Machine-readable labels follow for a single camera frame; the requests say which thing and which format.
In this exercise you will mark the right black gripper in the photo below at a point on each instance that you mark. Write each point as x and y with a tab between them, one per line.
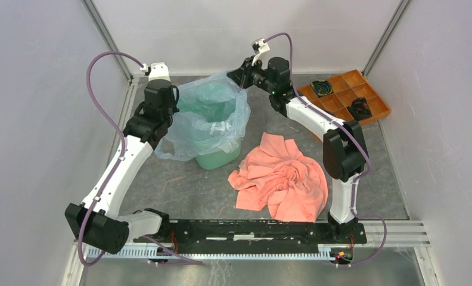
242	74

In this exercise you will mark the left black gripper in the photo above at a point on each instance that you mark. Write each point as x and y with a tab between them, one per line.
174	109

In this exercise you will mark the light blue plastic trash bag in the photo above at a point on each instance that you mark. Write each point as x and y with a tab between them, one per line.
208	118

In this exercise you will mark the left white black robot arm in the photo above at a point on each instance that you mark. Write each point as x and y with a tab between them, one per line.
96	220

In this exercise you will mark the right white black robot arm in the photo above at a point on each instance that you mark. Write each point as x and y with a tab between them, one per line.
345	154

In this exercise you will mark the green plastic trash bin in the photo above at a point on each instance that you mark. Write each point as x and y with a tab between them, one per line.
216	154

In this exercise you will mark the black coil with yellow-green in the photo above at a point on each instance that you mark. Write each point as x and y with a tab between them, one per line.
321	88

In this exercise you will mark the salmon pink cloth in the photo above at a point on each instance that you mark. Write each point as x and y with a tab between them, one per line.
277	175

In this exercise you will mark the orange compartment tray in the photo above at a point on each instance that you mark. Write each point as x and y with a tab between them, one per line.
347	87

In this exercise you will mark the black round part right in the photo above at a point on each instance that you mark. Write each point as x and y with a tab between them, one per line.
359	109

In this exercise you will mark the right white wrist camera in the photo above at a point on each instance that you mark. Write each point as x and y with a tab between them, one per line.
260	48

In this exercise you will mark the left aluminium frame post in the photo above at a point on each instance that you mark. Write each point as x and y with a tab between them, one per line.
106	36

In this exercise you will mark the aluminium frame post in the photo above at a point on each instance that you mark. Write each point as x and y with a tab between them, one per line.
106	36
385	37

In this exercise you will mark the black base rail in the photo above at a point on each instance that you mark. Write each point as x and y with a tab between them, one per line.
255	238

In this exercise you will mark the right aluminium frame post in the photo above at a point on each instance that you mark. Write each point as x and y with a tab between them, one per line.
385	37

